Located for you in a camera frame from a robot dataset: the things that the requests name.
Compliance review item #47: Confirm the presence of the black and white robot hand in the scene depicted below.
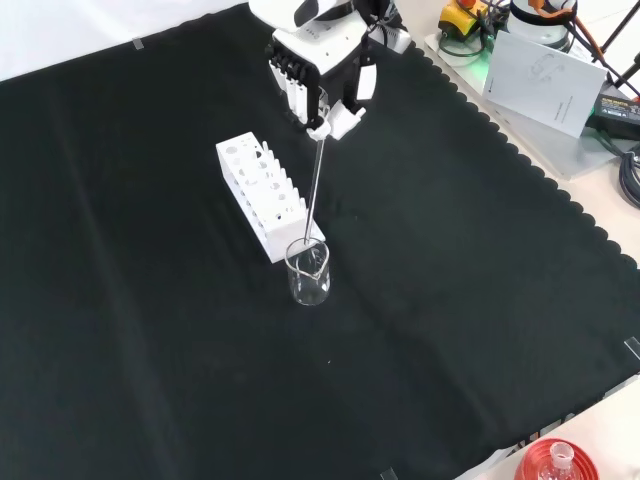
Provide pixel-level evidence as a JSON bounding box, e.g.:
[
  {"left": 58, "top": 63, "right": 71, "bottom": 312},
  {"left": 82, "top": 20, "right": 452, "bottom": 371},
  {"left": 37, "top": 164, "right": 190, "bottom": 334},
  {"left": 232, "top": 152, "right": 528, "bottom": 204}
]
[{"left": 264, "top": 14, "right": 379, "bottom": 144}]

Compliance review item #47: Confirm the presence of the red round stand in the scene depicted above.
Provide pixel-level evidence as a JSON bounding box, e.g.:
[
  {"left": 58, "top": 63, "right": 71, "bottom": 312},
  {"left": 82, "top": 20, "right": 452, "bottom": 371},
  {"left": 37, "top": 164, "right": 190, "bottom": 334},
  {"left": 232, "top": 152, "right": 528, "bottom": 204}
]
[{"left": 514, "top": 437, "right": 600, "bottom": 480}]

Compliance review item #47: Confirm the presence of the black cable bundle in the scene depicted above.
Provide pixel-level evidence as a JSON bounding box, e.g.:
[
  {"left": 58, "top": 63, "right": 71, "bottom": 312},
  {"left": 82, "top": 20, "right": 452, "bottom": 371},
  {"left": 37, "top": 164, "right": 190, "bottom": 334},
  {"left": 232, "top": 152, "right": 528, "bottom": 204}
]
[{"left": 617, "top": 147, "right": 640, "bottom": 212}]

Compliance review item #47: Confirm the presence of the white test tube rack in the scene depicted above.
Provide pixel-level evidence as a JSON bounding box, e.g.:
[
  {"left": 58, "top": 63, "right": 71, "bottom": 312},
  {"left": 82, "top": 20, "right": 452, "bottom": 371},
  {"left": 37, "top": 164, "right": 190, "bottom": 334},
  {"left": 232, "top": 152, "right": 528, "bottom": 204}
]
[{"left": 215, "top": 131, "right": 327, "bottom": 265}]

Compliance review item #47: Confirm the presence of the clear glass beaker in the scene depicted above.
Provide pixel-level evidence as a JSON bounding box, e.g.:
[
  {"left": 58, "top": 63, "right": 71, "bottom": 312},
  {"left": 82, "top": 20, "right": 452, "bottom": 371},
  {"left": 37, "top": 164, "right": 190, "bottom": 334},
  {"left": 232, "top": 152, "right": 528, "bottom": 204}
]
[{"left": 284, "top": 238, "right": 333, "bottom": 307}]

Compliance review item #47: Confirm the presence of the black tripod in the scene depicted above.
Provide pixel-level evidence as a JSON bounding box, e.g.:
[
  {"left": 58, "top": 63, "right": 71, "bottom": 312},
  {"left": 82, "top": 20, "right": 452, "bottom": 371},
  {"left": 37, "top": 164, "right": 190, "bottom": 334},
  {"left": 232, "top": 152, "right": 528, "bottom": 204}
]
[{"left": 569, "top": 0, "right": 640, "bottom": 99}]

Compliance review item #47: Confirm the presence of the black bench cloth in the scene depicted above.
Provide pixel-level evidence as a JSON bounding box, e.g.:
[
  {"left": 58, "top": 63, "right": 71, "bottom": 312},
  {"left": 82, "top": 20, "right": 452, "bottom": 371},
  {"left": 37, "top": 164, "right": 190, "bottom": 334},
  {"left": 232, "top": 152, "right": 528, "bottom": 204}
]
[{"left": 0, "top": 7, "right": 640, "bottom": 480}]

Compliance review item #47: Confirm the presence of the pale booklet board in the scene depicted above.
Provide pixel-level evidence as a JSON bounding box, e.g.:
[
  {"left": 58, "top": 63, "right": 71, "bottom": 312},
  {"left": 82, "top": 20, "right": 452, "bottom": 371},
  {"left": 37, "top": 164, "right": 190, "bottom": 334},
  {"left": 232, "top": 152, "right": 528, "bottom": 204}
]
[{"left": 481, "top": 30, "right": 622, "bottom": 139}]

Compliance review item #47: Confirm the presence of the black power adapter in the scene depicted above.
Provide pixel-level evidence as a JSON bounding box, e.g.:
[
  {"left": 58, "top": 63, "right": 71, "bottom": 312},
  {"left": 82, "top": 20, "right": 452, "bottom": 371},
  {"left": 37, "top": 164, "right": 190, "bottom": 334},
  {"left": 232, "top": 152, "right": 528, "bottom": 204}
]
[{"left": 585, "top": 91, "right": 640, "bottom": 139}]

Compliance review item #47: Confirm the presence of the clear glass rod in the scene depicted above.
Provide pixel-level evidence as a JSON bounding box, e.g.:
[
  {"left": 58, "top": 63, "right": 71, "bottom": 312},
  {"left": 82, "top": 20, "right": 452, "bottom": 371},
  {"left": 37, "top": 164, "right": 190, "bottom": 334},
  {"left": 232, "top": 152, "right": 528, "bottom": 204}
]
[{"left": 303, "top": 137, "right": 329, "bottom": 247}]

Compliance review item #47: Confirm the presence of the clear glass flask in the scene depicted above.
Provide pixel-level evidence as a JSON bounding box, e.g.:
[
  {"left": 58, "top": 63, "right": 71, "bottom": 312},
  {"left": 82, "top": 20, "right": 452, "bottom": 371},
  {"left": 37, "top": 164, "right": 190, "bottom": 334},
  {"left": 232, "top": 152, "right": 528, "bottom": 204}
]
[{"left": 548, "top": 441, "right": 577, "bottom": 480}]

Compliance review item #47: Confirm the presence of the yellow stop button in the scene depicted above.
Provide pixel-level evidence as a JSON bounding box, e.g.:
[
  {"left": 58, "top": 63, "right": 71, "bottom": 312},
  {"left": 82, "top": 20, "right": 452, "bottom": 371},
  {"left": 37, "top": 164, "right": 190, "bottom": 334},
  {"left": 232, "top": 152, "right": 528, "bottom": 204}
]
[{"left": 438, "top": 0, "right": 490, "bottom": 42}]

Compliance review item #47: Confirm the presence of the grey base plate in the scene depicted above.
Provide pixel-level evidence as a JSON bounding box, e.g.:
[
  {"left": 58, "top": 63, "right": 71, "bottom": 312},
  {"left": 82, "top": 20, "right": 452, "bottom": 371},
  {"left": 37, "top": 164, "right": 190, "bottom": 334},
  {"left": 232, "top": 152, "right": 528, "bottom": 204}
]
[{"left": 423, "top": 28, "right": 637, "bottom": 182}]

